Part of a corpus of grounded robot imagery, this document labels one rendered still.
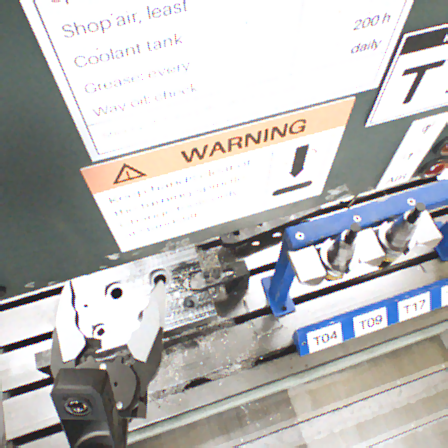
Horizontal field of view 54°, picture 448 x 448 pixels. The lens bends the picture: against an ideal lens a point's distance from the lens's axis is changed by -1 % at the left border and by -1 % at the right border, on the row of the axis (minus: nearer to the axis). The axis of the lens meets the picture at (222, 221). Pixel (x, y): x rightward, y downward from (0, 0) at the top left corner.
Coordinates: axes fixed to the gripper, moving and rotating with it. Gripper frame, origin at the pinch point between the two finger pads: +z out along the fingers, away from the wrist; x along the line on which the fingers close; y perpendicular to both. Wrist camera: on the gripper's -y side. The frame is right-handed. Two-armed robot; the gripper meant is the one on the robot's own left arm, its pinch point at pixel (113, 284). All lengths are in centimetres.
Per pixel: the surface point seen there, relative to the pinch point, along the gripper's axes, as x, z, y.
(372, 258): 37.8, 11.3, 22.6
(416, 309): 56, 10, 51
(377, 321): 47, 7, 51
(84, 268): 2.3, -4.2, -17.7
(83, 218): 4.1, -3.4, -24.4
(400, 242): 42.1, 13.3, 20.3
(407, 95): 23.5, 2.8, -28.0
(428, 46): 23.3, 2.9, -31.7
